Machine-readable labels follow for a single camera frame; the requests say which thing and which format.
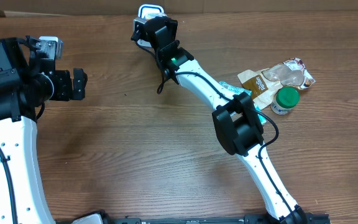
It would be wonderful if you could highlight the teal wet wipes pack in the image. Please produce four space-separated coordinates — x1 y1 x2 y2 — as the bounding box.
219 81 267 125

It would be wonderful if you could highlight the beige Pantree bread bag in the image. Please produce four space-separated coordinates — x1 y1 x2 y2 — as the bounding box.
237 57 316 109

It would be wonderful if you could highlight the green lid jar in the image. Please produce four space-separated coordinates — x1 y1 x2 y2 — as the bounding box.
270 86 300 115

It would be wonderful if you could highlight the orange Kleenex tissue pack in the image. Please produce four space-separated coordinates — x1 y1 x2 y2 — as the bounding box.
144 12 167 21

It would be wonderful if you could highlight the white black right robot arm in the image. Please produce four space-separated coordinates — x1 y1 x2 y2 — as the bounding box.
131 14 308 223

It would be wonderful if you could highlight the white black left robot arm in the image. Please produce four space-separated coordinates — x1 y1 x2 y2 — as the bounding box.
0 36 88 223

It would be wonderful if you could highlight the white barcode scanner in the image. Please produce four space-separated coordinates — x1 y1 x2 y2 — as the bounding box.
137 4 165 48

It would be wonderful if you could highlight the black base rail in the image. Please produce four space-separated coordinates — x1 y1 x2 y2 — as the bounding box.
57 210 332 224

